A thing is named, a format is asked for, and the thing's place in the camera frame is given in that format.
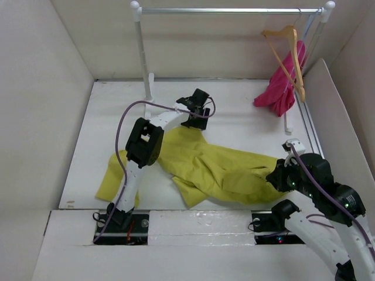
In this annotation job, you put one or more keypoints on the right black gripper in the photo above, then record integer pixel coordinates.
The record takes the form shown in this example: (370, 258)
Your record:
(276, 177)

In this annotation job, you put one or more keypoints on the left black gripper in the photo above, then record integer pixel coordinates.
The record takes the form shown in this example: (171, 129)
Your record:
(200, 124)

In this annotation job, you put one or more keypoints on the yellow-green trousers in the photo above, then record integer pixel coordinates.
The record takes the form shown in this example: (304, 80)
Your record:
(201, 170)

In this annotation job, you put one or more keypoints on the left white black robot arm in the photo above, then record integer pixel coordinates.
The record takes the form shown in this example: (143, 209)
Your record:
(144, 145)

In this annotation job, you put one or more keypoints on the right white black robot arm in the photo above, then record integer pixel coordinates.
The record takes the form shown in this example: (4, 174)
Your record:
(311, 175)

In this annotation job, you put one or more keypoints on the blue hanger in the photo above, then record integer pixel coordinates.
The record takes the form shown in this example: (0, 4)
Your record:
(307, 32)

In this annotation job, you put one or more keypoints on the pink hanging garment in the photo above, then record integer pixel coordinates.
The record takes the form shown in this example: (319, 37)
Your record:
(279, 94)

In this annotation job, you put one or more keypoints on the white metal clothes rack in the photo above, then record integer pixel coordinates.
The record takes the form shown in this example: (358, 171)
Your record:
(288, 32)

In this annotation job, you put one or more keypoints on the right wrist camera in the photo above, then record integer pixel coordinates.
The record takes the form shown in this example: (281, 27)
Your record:
(293, 147)

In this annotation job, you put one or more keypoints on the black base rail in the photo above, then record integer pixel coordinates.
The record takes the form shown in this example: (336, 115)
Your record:
(136, 234)

